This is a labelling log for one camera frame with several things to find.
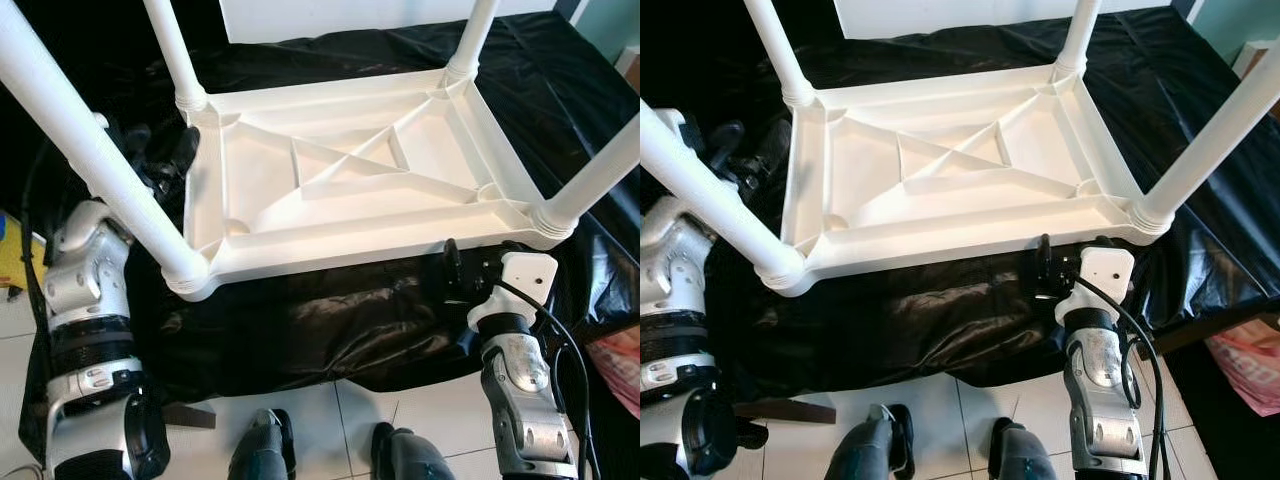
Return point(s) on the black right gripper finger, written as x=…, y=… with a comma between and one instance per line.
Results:
x=1044, y=264
x=452, y=266

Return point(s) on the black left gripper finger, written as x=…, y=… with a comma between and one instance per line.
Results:
x=775, y=148
x=136, y=138
x=184, y=150
x=725, y=142

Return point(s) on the white plastic table leg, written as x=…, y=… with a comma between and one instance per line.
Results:
x=170, y=50
x=1078, y=35
x=600, y=175
x=1210, y=140
x=475, y=35
x=90, y=150
x=780, y=50
x=720, y=205

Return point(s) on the white plastic table top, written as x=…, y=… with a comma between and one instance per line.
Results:
x=330, y=210
x=930, y=205

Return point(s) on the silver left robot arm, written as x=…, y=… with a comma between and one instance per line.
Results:
x=675, y=290
x=85, y=290

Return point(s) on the dark door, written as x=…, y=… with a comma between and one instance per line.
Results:
x=690, y=40
x=70, y=40

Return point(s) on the black plastic table cover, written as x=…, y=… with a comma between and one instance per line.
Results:
x=950, y=320
x=350, y=320

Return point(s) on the brown wooden box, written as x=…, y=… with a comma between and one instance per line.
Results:
x=630, y=68
x=1260, y=60

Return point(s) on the brown wooden table beam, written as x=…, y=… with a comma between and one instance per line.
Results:
x=1215, y=325
x=612, y=322

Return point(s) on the yellow plastic container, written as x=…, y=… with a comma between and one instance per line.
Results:
x=15, y=260

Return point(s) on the pink plastic bag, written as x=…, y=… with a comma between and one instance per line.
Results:
x=1250, y=370
x=618, y=375

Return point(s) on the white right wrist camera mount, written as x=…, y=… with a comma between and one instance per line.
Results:
x=1100, y=275
x=520, y=280

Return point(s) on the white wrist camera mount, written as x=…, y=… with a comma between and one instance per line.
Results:
x=1100, y=275
x=101, y=121
x=520, y=280
x=682, y=125

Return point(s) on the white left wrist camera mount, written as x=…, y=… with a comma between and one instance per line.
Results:
x=682, y=125
x=101, y=121

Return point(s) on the grey door frame post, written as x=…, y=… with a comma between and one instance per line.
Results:
x=575, y=10
x=1188, y=10

